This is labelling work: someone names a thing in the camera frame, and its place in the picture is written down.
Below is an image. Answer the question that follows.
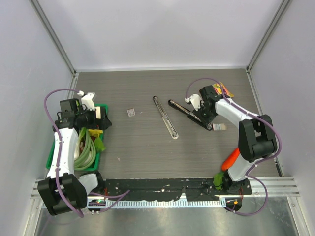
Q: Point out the green toy leaf sprig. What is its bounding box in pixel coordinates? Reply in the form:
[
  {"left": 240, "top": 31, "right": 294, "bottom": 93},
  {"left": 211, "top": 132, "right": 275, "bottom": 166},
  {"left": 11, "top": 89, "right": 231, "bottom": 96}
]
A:
[{"left": 94, "top": 137, "right": 106, "bottom": 153}]

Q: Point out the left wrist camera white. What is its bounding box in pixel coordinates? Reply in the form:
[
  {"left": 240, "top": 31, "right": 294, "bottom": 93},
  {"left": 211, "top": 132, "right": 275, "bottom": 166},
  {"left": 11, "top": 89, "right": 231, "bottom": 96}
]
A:
[{"left": 77, "top": 90, "right": 96, "bottom": 111}]

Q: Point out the orange toy carrot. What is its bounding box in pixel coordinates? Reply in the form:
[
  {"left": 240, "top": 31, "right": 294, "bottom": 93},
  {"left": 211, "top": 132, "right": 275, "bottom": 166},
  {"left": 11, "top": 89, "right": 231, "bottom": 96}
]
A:
[{"left": 221, "top": 147, "right": 240, "bottom": 171}]

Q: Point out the orange candy bag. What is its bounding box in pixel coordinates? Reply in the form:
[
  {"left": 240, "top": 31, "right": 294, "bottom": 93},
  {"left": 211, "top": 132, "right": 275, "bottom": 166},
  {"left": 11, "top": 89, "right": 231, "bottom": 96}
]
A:
[{"left": 212, "top": 83, "right": 234, "bottom": 98}]

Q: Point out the white slotted cable duct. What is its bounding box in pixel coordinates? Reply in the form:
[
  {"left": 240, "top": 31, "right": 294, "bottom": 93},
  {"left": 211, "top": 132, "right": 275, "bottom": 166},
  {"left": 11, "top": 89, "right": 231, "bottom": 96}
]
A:
[{"left": 41, "top": 199, "right": 226, "bottom": 208}]

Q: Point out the yellow white toy cabbage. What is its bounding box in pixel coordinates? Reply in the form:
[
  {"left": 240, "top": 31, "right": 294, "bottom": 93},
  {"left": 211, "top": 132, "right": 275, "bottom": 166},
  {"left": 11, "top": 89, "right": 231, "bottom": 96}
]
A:
[{"left": 88, "top": 129, "right": 103, "bottom": 138}]

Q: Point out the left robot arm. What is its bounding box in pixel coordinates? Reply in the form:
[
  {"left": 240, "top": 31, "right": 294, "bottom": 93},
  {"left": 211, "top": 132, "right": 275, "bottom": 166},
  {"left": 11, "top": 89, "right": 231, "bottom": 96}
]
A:
[{"left": 37, "top": 93, "right": 112, "bottom": 217}]

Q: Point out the red white staple box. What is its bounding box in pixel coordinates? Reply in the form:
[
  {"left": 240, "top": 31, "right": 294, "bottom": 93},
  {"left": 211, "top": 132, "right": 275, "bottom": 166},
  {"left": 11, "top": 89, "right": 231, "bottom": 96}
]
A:
[{"left": 127, "top": 108, "right": 135, "bottom": 117}]

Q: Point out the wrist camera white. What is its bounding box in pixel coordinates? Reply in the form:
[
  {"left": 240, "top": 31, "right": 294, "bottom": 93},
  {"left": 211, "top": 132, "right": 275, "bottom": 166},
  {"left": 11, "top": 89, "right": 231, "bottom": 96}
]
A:
[
  {"left": 77, "top": 90, "right": 96, "bottom": 111},
  {"left": 185, "top": 94, "right": 203, "bottom": 111}
]

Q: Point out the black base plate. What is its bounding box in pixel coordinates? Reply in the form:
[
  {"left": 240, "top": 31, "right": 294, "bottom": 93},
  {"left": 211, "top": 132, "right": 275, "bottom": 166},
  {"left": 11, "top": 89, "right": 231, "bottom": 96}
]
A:
[{"left": 103, "top": 178, "right": 252, "bottom": 202}]

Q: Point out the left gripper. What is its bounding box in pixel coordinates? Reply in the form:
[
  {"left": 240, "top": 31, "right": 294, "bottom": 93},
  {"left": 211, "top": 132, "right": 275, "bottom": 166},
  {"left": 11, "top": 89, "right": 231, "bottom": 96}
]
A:
[{"left": 76, "top": 105, "right": 111, "bottom": 130}]

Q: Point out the green plastic tray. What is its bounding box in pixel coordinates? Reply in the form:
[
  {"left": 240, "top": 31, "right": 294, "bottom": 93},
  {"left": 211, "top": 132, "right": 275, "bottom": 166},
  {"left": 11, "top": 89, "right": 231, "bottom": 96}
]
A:
[{"left": 46, "top": 103, "right": 109, "bottom": 171}]

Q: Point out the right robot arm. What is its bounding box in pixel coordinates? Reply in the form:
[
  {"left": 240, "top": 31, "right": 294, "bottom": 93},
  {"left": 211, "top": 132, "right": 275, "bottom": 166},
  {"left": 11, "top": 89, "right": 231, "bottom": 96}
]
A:
[{"left": 192, "top": 86, "right": 278, "bottom": 194}]

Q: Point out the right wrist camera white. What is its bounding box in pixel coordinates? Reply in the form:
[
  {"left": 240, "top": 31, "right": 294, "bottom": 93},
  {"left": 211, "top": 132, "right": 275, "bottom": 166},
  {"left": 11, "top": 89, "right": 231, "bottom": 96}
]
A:
[{"left": 185, "top": 94, "right": 203, "bottom": 111}]

